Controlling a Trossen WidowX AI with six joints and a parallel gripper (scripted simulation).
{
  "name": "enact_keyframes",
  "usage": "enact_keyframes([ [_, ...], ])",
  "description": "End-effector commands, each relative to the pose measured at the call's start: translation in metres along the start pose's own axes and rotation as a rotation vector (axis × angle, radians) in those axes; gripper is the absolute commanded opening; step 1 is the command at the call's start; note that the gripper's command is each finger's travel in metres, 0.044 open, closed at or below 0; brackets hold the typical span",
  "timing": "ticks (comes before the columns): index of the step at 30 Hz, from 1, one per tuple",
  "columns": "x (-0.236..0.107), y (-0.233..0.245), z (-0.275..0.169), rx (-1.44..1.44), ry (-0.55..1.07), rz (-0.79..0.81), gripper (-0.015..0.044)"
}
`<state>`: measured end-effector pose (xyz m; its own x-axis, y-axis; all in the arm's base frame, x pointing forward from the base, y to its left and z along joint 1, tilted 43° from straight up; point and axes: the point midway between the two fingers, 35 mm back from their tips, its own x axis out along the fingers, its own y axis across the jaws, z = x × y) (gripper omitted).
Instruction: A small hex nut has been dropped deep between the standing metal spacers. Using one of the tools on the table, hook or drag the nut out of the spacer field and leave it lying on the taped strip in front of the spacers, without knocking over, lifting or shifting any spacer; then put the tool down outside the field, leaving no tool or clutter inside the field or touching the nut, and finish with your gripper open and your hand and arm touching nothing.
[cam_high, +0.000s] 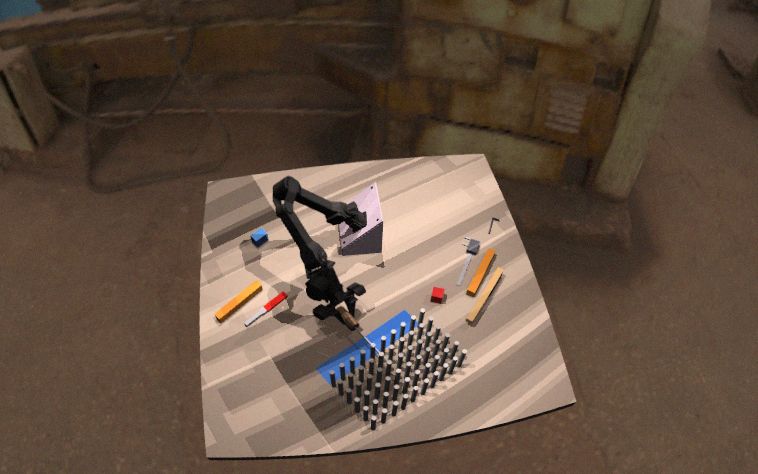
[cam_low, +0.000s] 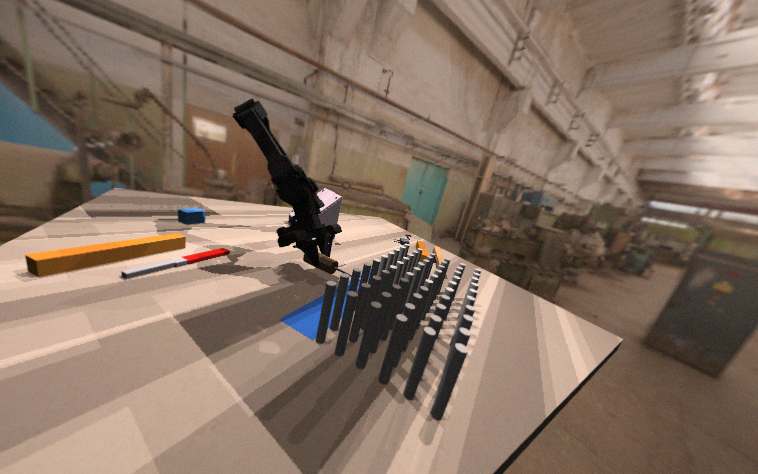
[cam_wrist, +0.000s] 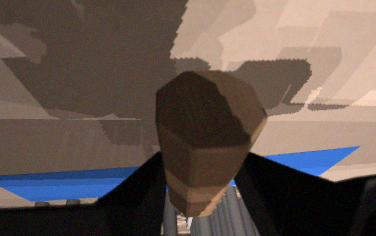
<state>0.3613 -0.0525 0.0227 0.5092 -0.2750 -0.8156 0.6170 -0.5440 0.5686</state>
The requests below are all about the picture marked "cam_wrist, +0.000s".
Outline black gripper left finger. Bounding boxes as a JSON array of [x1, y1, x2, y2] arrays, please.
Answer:
[[0, 151, 166, 236]]

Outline blue tape strip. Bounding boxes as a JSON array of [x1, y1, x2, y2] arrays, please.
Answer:
[[0, 146, 360, 202]]

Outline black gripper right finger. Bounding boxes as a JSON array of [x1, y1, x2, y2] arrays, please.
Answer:
[[233, 152, 376, 236]]

